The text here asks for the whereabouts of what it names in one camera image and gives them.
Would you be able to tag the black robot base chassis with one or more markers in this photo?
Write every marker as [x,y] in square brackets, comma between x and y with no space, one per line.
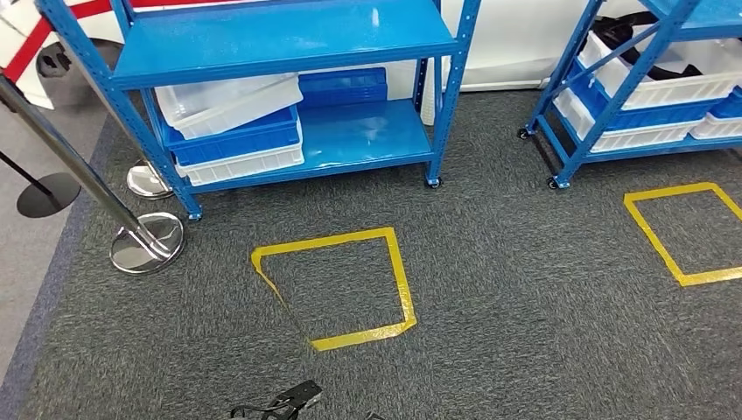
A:
[298,394]

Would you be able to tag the blue metal shelf rack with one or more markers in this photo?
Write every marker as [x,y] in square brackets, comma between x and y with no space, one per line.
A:
[278,40]
[614,98]

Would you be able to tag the black plastic part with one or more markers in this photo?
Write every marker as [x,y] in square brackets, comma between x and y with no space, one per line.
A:
[666,69]

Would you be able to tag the yellow floor tape square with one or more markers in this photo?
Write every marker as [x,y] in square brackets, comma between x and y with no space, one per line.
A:
[400,278]
[655,238]

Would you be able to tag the white plastic bin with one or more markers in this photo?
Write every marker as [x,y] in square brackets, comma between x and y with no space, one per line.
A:
[684,93]
[719,127]
[649,139]
[243,168]

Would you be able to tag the white shallow plastic tray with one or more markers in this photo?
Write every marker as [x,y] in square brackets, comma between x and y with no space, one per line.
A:
[232,104]

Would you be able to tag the red barrier belt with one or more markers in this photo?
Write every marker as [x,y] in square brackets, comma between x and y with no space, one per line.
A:
[29,52]

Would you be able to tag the chrome stanchion post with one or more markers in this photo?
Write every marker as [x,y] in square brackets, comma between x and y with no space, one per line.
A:
[145,182]
[145,240]

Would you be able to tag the black stanchion post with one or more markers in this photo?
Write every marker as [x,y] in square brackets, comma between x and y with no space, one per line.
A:
[49,194]

